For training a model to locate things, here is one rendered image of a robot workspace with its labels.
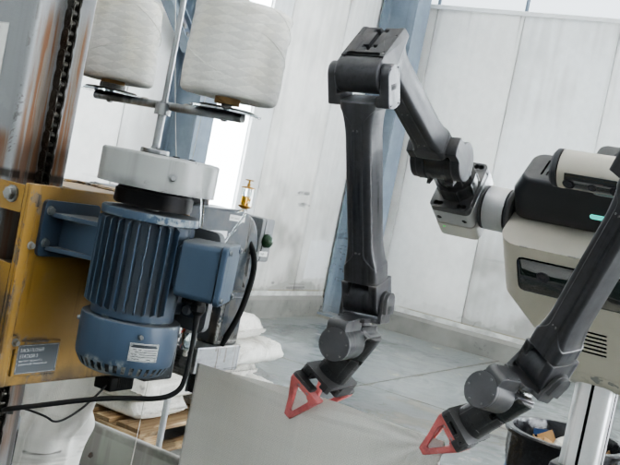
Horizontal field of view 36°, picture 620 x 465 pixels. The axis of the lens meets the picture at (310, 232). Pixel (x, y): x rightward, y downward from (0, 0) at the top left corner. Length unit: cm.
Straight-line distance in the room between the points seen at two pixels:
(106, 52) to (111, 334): 52
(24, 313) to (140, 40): 52
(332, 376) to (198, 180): 45
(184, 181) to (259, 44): 27
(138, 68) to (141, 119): 592
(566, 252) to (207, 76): 76
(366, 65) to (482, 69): 887
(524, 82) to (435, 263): 211
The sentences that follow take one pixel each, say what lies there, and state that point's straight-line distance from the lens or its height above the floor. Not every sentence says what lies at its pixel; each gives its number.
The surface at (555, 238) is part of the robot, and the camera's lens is 187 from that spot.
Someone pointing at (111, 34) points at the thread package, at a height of 160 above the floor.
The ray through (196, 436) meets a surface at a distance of 181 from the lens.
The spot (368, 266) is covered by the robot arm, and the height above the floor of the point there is 130.
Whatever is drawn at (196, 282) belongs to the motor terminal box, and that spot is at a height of 124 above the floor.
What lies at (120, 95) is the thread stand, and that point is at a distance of 173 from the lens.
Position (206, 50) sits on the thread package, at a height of 159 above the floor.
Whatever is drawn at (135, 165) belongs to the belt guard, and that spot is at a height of 140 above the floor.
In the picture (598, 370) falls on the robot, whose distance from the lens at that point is 201.
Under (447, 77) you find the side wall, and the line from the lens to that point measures 1048.
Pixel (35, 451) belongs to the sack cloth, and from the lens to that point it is 202.
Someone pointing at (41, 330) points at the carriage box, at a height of 111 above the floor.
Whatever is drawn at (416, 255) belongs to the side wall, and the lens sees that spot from 1037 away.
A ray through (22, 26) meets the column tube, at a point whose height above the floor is 157.
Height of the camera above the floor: 142
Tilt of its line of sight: 3 degrees down
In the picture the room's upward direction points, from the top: 11 degrees clockwise
